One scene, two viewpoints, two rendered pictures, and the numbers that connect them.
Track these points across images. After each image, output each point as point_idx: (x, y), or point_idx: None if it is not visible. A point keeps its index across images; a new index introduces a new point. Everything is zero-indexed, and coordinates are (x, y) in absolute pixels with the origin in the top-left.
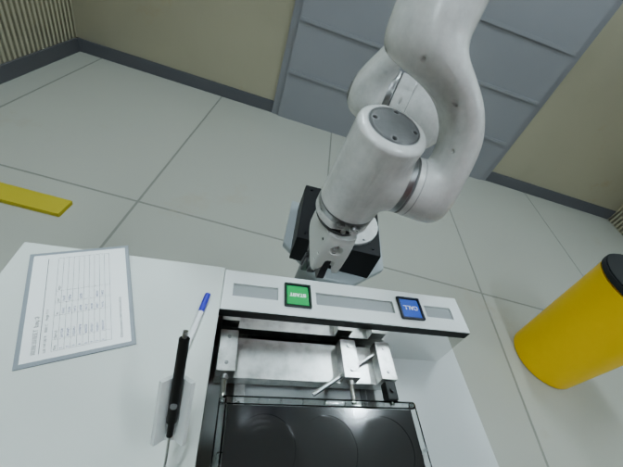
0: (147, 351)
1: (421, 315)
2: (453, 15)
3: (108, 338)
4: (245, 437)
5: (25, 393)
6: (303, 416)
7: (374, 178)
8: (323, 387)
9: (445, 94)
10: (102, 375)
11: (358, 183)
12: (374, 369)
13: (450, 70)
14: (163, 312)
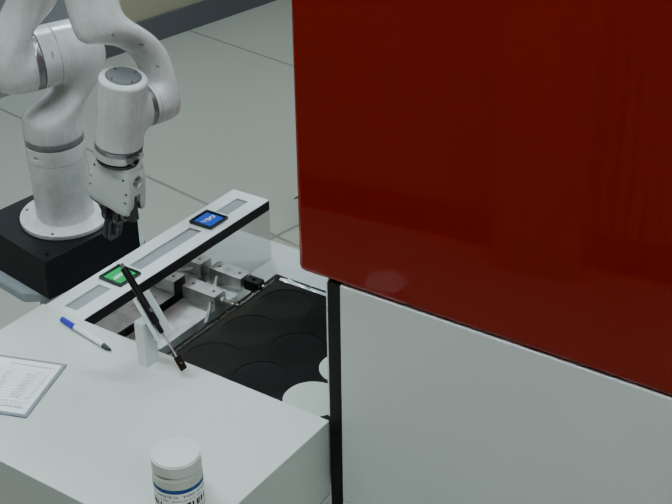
0: (80, 361)
1: (221, 217)
2: (112, 9)
3: (47, 375)
4: (193, 364)
5: (51, 415)
6: (214, 332)
7: (136, 109)
8: (207, 315)
9: (132, 43)
10: (76, 384)
11: (129, 119)
12: (228, 285)
13: (128, 32)
14: (52, 347)
